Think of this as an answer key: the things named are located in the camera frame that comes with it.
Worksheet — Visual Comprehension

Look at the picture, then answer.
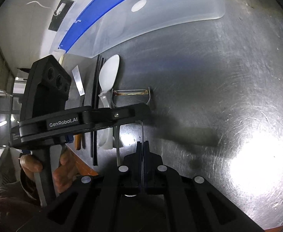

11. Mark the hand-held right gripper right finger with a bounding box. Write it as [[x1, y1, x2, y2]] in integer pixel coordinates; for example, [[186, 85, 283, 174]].
[[143, 141, 266, 232]]

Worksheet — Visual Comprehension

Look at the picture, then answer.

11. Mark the black chopstick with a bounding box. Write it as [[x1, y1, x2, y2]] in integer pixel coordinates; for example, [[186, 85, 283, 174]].
[[93, 57, 105, 167], [91, 54, 101, 160]]

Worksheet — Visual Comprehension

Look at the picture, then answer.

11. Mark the black wall socket plate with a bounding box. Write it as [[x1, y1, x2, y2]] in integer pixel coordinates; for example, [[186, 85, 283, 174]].
[[48, 0, 74, 32]]

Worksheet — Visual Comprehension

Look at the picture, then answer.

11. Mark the white plastic spoon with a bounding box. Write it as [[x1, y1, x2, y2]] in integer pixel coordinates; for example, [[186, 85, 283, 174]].
[[97, 54, 121, 150]]

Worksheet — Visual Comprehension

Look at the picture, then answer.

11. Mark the person's left hand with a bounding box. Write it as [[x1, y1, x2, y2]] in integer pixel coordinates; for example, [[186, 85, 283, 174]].
[[19, 148, 80, 195]]

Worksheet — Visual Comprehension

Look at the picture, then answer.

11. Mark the white cable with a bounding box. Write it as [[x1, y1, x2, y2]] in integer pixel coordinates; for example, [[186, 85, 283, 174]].
[[26, 1, 60, 15]]

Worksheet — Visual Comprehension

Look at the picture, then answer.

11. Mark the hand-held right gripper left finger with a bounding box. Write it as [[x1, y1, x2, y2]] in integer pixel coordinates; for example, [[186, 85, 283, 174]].
[[42, 141, 142, 232]]

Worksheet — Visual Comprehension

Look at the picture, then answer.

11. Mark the clear plastic peeler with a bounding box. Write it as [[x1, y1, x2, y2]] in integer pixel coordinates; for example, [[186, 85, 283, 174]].
[[111, 86, 154, 191]]

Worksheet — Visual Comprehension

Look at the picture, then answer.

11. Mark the person's dark clothing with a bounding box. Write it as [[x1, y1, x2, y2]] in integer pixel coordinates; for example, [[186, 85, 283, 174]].
[[0, 169, 50, 232]]

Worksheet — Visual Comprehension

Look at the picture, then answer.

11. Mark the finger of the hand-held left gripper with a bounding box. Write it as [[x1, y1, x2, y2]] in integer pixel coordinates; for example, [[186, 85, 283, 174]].
[[81, 103, 152, 132]]

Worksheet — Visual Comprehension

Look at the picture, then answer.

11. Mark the wooden handled knife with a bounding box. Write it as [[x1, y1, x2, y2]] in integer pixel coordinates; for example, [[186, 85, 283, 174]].
[[71, 65, 87, 151]]

